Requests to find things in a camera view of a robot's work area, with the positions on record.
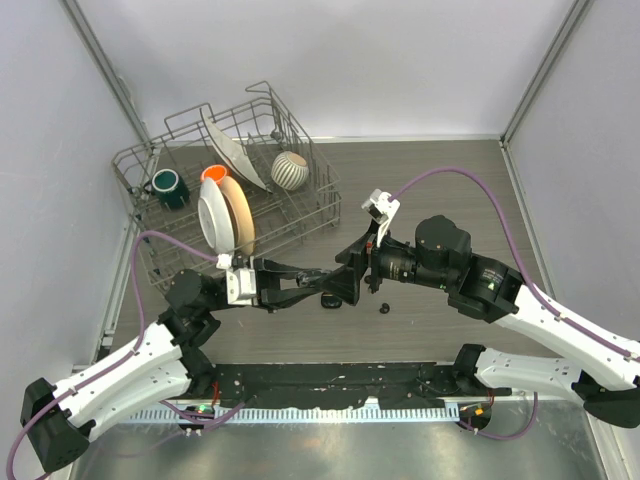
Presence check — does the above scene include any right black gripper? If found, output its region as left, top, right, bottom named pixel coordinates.
left=316, top=216, right=451, bottom=301

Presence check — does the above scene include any glossy black charging case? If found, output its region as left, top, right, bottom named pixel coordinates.
left=320, top=294, right=343, bottom=309

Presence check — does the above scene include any dusty black oval case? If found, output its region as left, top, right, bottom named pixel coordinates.
left=295, top=268, right=331, bottom=288

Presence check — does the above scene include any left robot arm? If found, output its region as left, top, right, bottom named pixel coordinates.
left=18, top=256, right=329, bottom=474

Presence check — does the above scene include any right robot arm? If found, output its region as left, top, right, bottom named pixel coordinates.
left=314, top=215, right=639, bottom=429

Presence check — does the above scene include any beige round plate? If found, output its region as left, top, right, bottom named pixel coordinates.
left=219, top=176, right=256, bottom=256

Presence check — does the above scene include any white round plate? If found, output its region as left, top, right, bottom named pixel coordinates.
left=198, top=178, right=235, bottom=254

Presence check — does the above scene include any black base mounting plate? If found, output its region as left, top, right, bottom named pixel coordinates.
left=198, top=362, right=490, bottom=410

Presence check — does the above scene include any striped ceramic bowl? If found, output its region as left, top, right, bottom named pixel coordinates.
left=271, top=151, right=310, bottom=191

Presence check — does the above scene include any orange cup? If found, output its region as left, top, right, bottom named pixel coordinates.
left=200, top=164, right=229, bottom=185

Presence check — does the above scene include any grey tilted plate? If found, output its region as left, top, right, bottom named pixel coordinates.
left=199, top=107, right=271, bottom=193

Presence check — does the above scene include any dark green mug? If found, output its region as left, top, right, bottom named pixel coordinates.
left=143, top=168, right=190, bottom=211

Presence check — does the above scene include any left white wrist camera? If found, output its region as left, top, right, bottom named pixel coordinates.
left=216, top=254, right=258, bottom=306

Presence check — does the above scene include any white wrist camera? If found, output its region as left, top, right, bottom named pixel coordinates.
left=361, top=189, right=400, bottom=247
left=216, top=254, right=258, bottom=306

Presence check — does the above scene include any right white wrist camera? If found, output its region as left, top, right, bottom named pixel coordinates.
left=361, top=189, right=400, bottom=247

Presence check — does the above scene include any grey wire dish rack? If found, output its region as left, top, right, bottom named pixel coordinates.
left=112, top=81, right=341, bottom=292

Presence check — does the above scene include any white slotted cable duct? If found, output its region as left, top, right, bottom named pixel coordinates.
left=118, top=399, right=460, bottom=425

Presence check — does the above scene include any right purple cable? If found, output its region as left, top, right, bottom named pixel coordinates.
left=389, top=166, right=640, bottom=441

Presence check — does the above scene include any purple cable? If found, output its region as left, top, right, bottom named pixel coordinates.
left=6, top=230, right=226, bottom=476
left=389, top=166, right=640, bottom=441

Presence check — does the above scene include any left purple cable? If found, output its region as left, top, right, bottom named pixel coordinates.
left=6, top=230, right=226, bottom=476

